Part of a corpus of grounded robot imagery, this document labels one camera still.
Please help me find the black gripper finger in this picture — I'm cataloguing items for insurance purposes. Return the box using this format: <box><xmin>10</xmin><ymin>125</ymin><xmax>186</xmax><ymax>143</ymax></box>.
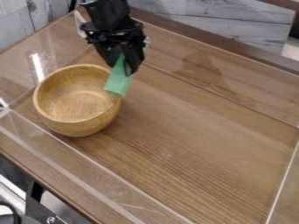
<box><xmin>121</xmin><ymin>45</ymin><xmax>145</xmax><ymax>76</ymax></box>
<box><xmin>94</xmin><ymin>43</ymin><xmax>122</xmax><ymax>67</ymax></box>

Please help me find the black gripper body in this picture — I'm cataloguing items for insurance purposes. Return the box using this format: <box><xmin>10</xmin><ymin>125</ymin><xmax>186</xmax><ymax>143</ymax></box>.
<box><xmin>78</xmin><ymin>18</ymin><xmax>148</xmax><ymax>48</ymax></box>

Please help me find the green rectangular block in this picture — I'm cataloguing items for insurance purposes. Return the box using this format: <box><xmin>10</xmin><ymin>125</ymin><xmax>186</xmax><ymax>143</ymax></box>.
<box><xmin>103</xmin><ymin>54</ymin><xmax>133</xmax><ymax>98</ymax></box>

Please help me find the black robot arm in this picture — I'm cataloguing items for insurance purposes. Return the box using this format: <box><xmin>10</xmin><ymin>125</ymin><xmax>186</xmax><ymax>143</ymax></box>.
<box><xmin>78</xmin><ymin>0</ymin><xmax>145</xmax><ymax>76</ymax></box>

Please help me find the brown wooden bowl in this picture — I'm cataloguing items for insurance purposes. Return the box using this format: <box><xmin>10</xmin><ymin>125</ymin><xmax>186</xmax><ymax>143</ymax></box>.
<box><xmin>31</xmin><ymin>64</ymin><xmax>121</xmax><ymax>137</ymax></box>

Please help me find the black table leg bracket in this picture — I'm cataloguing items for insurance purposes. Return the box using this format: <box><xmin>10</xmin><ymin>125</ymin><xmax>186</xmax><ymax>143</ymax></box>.
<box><xmin>25</xmin><ymin>181</ymin><xmax>67</xmax><ymax>224</ymax></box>

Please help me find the black cable under table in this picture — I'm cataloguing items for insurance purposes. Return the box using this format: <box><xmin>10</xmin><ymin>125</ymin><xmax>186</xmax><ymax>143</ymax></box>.
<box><xmin>0</xmin><ymin>200</ymin><xmax>23</xmax><ymax>224</ymax></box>

